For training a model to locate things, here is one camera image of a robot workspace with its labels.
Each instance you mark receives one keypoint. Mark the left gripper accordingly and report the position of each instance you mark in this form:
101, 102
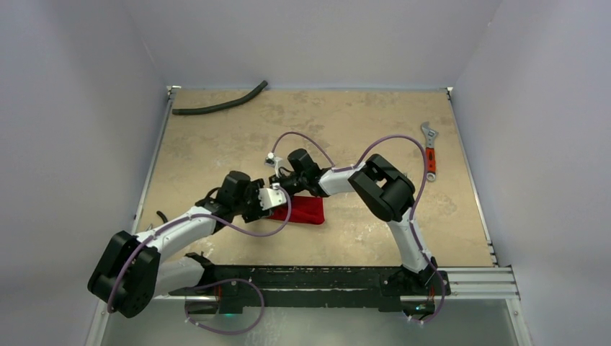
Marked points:
253, 189

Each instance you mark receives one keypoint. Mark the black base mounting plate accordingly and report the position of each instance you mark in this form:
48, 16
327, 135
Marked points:
387, 289

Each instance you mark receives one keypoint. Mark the aluminium frame rail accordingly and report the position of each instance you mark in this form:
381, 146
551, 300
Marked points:
339, 130

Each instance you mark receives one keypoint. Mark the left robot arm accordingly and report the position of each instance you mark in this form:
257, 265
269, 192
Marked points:
126, 274

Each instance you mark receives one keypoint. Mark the red cloth napkin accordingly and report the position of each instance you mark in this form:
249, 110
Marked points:
307, 210

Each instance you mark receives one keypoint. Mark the adjustable wrench orange handle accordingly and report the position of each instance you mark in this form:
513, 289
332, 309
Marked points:
430, 136

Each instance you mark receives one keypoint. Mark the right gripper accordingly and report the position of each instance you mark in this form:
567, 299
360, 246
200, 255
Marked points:
284, 180

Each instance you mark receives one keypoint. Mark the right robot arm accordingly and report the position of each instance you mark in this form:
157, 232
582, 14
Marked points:
387, 193

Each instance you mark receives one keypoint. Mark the black handled pliers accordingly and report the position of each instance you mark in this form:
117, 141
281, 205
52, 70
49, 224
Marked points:
162, 217

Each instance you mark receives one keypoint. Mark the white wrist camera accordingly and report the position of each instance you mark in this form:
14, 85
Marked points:
271, 197
275, 162

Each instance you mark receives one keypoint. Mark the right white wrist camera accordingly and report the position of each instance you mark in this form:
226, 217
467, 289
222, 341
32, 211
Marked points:
275, 162

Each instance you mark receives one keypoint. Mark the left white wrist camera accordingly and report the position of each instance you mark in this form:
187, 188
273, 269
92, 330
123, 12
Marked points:
271, 197

